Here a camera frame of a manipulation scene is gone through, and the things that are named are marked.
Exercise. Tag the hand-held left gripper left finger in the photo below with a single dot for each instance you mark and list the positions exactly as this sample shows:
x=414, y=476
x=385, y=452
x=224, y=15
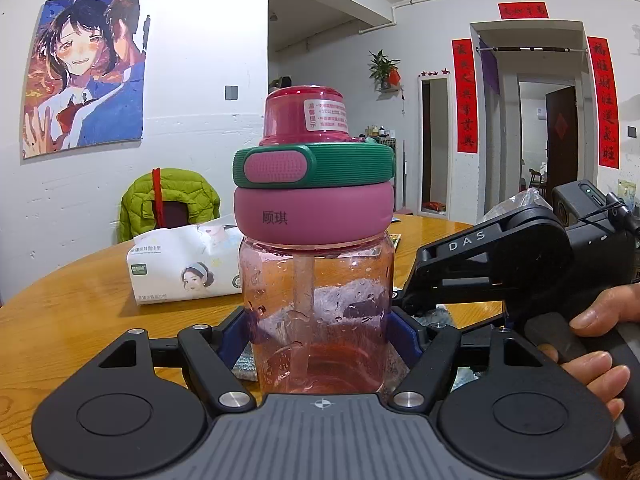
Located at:
x=234, y=336

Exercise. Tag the purple curtain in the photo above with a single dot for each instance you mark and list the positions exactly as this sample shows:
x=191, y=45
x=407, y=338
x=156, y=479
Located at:
x=489, y=67

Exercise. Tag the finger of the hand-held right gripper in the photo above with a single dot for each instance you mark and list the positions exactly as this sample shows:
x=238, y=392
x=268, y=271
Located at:
x=460, y=245
x=465, y=297

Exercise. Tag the curtain rod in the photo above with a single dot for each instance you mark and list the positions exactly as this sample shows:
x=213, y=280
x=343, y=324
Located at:
x=540, y=50

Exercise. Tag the white tissue pack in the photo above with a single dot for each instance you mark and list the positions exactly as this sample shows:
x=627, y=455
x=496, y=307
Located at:
x=170, y=260

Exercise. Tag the green puffer jacket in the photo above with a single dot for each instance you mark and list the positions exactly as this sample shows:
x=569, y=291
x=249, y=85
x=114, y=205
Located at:
x=137, y=200

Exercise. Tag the row of small bottles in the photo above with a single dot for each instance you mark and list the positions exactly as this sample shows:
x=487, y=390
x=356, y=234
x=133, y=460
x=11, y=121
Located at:
x=377, y=134

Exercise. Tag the person's right hand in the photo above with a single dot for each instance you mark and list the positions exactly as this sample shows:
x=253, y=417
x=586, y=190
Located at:
x=607, y=310

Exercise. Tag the red vertical door couplet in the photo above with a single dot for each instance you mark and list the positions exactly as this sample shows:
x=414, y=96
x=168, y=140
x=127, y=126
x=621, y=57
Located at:
x=463, y=95
x=602, y=102

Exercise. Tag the pink water bottle green lid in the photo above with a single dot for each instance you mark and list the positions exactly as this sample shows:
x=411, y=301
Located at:
x=310, y=220

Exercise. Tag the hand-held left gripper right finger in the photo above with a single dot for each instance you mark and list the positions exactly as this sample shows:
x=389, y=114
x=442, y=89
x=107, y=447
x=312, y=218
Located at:
x=405, y=336

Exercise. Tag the clear plastic bag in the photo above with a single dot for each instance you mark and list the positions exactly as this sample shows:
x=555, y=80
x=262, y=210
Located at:
x=515, y=207

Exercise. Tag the brown door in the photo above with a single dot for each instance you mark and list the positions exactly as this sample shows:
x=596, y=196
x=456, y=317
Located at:
x=561, y=155

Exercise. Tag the dark wall switch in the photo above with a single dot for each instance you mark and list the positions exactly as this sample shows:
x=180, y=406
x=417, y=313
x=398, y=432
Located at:
x=633, y=131

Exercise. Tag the potted green plant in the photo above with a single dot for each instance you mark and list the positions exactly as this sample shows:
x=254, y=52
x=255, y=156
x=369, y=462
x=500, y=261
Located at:
x=382, y=67

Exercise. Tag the grey wall switch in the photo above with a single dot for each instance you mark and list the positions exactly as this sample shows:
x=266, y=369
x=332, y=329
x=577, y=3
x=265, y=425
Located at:
x=231, y=92

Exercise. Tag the teal fluffy cloth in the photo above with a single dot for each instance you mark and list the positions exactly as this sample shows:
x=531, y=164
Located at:
x=452, y=377

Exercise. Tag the colourful snack packet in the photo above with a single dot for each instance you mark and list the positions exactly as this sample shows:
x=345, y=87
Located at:
x=396, y=242

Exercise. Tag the red horizontal door banner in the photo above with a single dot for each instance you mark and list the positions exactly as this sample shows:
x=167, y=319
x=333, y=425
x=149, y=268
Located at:
x=522, y=10

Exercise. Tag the dark red chair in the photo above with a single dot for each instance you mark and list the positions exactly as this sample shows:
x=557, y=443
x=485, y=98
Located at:
x=175, y=212

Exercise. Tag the anime wall poster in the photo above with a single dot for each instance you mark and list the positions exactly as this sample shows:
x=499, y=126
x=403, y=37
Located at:
x=85, y=75

